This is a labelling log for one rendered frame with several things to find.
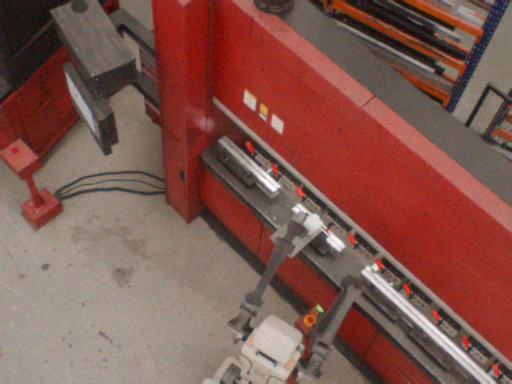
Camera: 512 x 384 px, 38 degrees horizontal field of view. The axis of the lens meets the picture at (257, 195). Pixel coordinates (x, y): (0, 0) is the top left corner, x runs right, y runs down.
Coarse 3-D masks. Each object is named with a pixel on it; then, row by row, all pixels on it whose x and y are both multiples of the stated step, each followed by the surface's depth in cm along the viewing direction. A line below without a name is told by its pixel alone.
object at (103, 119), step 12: (72, 72) 413; (84, 84) 410; (84, 96) 406; (96, 108) 402; (108, 108) 406; (84, 120) 435; (96, 120) 401; (108, 120) 408; (96, 132) 417; (108, 132) 412; (108, 144) 421
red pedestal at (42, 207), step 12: (12, 144) 480; (24, 144) 481; (12, 156) 476; (24, 156) 477; (36, 156) 477; (12, 168) 478; (24, 168) 474; (36, 168) 484; (24, 180) 504; (36, 192) 518; (48, 192) 542; (24, 204) 536; (36, 204) 529; (48, 204) 537; (24, 216) 543; (36, 216) 532; (48, 216) 540; (36, 228) 539
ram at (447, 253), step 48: (240, 48) 378; (240, 96) 411; (288, 96) 372; (288, 144) 403; (336, 144) 366; (336, 192) 396; (384, 192) 361; (432, 192) 331; (384, 240) 390; (432, 240) 355; (480, 240) 326; (432, 288) 383; (480, 288) 350
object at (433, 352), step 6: (414, 330) 428; (414, 336) 426; (420, 342) 424; (426, 342) 425; (426, 348) 423; (432, 348) 423; (432, 354) 422; (438, 354) 422; (438, 360) 420; (444, 366) 419; (450, 366) 419
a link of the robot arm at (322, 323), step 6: (348, 276) 388; (342, 282) 388; (342, 294) 391; (336, 300) 395; (330, 306) 401; (336, 306) 396; (330, 312) 399; (318, 318) 410; (324, 318) 402; (330, 318) 401; (318, 324) 405; (324, 324) 404; (312, 330) 409; (318, 330) 407; (324, 330) 407
